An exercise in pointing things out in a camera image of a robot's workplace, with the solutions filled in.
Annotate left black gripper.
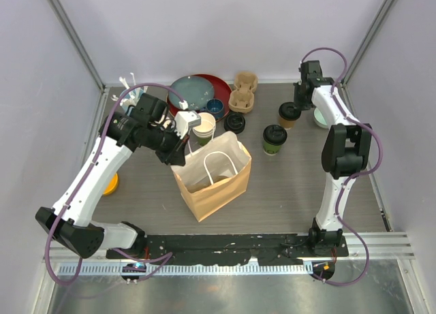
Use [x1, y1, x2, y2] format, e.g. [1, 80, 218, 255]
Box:
[146, 123, 190, 166]

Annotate single brown paper cup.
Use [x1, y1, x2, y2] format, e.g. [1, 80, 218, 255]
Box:
[279, 116, 296, 130]

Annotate green paper cup stack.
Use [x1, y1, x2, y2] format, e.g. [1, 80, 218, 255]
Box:
[193, 112, 216, 146]

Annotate brown paper bag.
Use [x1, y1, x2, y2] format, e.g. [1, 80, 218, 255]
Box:
[171, 131, 252, 222]

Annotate single green paper cup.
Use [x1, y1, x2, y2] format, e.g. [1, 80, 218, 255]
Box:
[262, 140, 284, 156]

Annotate black cup lid stack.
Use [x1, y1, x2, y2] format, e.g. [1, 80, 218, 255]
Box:
[223, 112, 246, 134]

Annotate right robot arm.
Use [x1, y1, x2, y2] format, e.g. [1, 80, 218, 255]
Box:
[294, 61, 371, 256]

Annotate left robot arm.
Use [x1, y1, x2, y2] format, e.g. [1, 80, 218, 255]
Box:
[35, 94, 201, 259]

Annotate pale green ceramic bowl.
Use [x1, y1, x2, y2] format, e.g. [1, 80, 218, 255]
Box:
[313, 108, 328, 129]

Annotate cardboard cup carrier stack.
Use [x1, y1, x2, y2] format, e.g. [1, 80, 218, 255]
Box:
[228, 72, 258, 114]

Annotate small dark blue bowl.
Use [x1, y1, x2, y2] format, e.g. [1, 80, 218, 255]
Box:
[206, 98, 225, 120]

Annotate blue-grey ceramic plate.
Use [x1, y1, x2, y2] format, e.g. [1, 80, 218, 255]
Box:
[170, 76, 215, 110]

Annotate orange round dish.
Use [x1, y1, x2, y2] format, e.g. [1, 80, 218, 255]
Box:
[103, 173, 119, 196]

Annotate white wrapped stirrer bundle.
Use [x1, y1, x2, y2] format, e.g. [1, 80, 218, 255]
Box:
[119, 72, 148, 101]

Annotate light blue cylinder holder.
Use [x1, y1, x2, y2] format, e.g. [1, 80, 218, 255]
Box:
[120, 91, 139, 113]

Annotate red round tray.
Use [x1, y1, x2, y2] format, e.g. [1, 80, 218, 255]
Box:
[166, 73, 234, 124]

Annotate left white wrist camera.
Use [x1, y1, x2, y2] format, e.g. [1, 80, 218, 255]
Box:
[174, 111, 201, 140]

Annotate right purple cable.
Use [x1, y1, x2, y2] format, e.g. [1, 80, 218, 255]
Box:
[299, 47, 384, 287]

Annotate purple cable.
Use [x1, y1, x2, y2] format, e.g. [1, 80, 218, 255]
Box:
[299, 47, 384, 287]
[44, 82, 188, 287]

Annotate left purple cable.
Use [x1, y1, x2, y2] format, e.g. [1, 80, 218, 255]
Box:
[44, 82, 188, 287]

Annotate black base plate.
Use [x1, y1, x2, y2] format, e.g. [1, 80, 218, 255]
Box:
[105, 232, 350, 266]

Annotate white slotted cable duct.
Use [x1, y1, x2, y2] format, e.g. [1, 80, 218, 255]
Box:
[57, 262, 314, 277]

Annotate aluminium frame rail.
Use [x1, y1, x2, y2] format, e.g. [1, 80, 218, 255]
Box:
[42, 231, 416, 262]

